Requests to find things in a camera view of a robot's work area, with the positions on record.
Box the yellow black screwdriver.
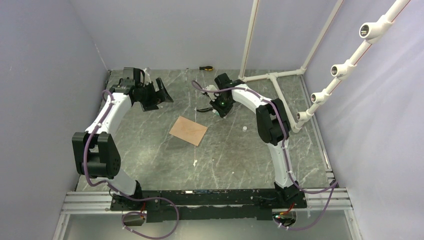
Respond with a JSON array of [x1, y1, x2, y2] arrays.
[[186, 65, 214, 72]]

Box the white PVC pipe frame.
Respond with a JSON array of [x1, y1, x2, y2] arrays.
[[237, 0, 412, 134]]

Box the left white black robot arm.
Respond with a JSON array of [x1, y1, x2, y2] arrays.
[[71, 67, 173, 210]]

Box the brown paper envelope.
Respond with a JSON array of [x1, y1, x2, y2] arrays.
[[169, 116, 208, 146]]

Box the purple cable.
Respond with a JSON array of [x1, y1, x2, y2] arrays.
[[191, 80, 339, 232], [82, 89, 181, 240]]

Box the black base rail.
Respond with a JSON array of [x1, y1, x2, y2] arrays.
[[110, 188, 307, 223]]

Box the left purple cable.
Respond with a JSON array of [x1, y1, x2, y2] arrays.
[[82, 89, 181, 240]]

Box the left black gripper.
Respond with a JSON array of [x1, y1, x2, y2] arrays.
[[136, 78, 173, 112]]

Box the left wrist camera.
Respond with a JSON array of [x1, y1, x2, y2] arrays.
[[141, 67, 152, 86]]

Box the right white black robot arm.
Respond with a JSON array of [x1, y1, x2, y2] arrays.
[[206, 73, 306, 208]]

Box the aluminium frame rail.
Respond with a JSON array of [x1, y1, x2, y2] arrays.
[[60, 187, 362, 240]]

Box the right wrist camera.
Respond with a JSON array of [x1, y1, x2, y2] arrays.
[[203, 84, 218, 101]]

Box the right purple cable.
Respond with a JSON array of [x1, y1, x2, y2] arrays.
[[191, 80, 339, 232]]

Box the black pliers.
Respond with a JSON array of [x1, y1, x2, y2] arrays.
[[196, 107, 214, 113]]

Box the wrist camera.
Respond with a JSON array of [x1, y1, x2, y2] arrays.
[[203, 84, 218, 101], [141, 67, 152, 86]]

